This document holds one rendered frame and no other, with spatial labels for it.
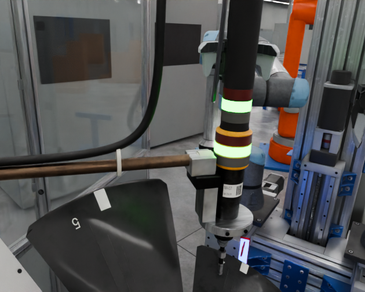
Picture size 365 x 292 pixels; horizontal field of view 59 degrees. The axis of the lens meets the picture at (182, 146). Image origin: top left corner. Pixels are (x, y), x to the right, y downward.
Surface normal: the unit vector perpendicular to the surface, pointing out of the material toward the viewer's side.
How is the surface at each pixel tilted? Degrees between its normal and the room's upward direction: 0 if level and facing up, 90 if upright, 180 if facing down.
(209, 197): 90
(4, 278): 50
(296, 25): 96
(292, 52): 96
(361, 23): 90
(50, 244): 57
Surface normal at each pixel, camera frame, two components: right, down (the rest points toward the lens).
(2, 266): 0.75, -0.49
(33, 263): 0.94, 0.15
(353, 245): 0.04, -0.94
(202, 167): 0.27, 0.34
